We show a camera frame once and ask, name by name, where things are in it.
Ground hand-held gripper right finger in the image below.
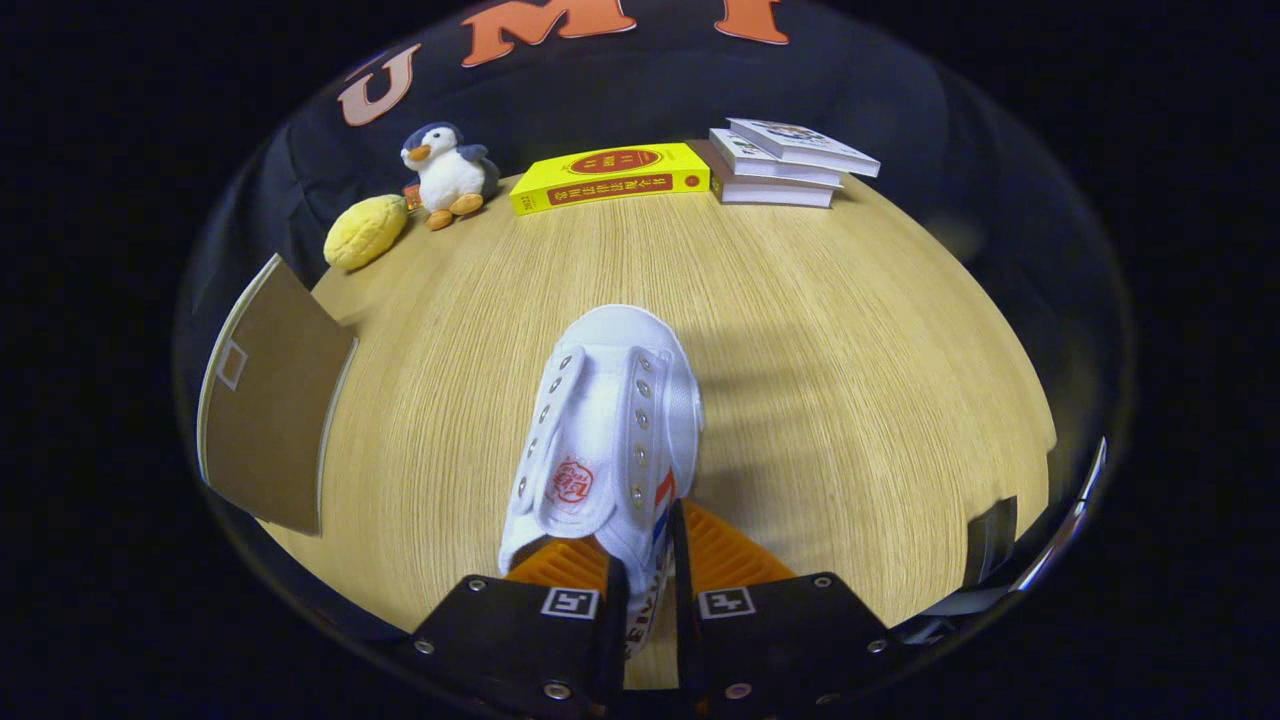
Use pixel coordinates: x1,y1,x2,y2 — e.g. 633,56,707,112
668,498,898,720

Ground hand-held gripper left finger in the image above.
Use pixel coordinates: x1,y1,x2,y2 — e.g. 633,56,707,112
408,535,631,720

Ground white canvas shoe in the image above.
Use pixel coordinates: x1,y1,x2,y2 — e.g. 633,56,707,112
497,304,706,661

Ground cream fabric storage box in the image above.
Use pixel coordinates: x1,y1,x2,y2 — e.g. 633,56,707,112
196,253,359,538

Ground black chair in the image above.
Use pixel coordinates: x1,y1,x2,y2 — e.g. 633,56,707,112
895,437,1109,646

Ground yellow book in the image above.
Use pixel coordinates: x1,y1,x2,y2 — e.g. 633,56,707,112
509,142,712,217

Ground yellow round plush toy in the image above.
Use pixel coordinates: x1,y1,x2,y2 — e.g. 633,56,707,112
322,194,411,272

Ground penguin plush toy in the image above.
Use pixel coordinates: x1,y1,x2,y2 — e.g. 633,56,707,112
400,121,501,232

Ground illustrated cover white book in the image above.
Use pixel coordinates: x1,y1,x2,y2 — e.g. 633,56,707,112
727,118,882,179

